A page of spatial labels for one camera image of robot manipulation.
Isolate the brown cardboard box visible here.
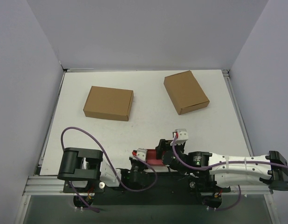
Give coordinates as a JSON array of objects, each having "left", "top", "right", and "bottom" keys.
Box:
[
  {"left": 83, "top": 86, "right": 134, "bottom": 121},
  {"left": 164, "top": 70, "right": 210, "bottom": 115}
]

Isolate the aluminium table frame rail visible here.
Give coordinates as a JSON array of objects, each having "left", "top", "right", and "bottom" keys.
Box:
[{"left": 222, "top": 69, "right": 274, "bottom": 196}]

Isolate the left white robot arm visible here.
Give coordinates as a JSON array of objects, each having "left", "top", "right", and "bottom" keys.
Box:
[{"left": 57, "top": 147, "right": 150, "bottom": 193}]

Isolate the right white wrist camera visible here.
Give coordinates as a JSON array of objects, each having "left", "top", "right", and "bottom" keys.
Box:
[{"left": 172, "top": 129, "right": 189, "bottom": 145}]

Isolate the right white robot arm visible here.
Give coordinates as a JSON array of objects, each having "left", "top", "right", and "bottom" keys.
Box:
[{"left": 155, "top": 139, "right": 288, "bottom": 192}]

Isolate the right brown cardboard box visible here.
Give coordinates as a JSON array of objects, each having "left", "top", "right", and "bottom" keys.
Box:
[{"left": 164, "top": 70, "right": 210, "bottom": 115}]

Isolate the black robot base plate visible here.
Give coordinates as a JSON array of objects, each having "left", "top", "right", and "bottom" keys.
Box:
[{"left": 73, "top": 172, "right": 231, "bottom": 209}]

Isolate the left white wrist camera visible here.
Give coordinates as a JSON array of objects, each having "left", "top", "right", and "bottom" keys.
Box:
[{"left": 132, "top": 148, "right": 147, "bottom": 162}]

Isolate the pink paper box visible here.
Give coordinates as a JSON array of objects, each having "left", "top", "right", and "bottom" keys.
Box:
[{"left": 146, "top": 149, "right": 165, "bottom": 167}]

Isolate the left brown cardboard box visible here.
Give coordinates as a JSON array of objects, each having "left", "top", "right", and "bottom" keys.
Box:
[{"left": 83, "top": 86, "right": 134, "bottom": 121}]

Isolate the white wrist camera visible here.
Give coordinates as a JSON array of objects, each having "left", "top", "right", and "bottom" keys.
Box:
[
  {"left": 172, "top": 129, "right": 189, "bottom": 145},
  {"left": 132, "top": 148, "right": 147, "bottom": 162}
]

